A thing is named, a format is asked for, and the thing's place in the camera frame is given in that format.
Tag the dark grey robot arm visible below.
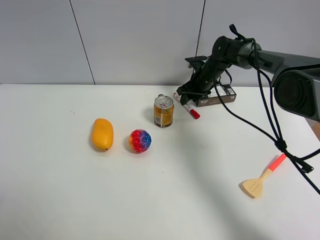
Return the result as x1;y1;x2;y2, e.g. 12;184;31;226
177;36;320;121

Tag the multicoloured glitter ball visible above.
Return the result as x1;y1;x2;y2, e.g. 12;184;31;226
128;129;152;154

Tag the yellow drink can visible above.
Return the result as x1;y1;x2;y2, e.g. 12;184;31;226
153;94;174;128

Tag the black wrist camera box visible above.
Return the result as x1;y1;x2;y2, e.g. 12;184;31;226
185;55;208;71

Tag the yellow mango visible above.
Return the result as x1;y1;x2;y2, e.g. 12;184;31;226
91;118;114;152

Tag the black rectangular box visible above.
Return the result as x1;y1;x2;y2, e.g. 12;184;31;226
195;84;237;107

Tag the red and white marker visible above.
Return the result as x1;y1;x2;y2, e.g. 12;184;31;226
173;92;200;120

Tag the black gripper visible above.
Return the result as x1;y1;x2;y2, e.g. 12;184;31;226
176;55;231;105

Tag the black cable bundle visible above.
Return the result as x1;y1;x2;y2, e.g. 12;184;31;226
215;23;320;196

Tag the beige spatula with orange handle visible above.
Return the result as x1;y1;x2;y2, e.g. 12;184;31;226
239;153;287;199

